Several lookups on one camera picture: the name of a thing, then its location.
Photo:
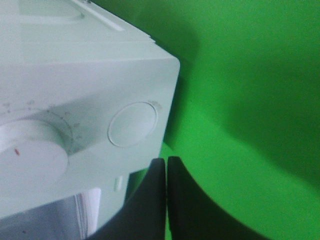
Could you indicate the lower white microwave knob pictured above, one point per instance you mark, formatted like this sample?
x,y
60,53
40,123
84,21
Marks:
x,y
32,157

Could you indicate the white microwave oven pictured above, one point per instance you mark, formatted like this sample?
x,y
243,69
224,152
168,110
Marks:
x,y
74,65

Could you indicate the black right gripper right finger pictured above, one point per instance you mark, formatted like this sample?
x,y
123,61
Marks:
x,y
193,215

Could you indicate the round white door button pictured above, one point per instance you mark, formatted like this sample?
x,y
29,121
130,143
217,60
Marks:
x,y
132,124

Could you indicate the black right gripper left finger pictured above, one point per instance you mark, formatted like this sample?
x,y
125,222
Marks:
x,y
143,215

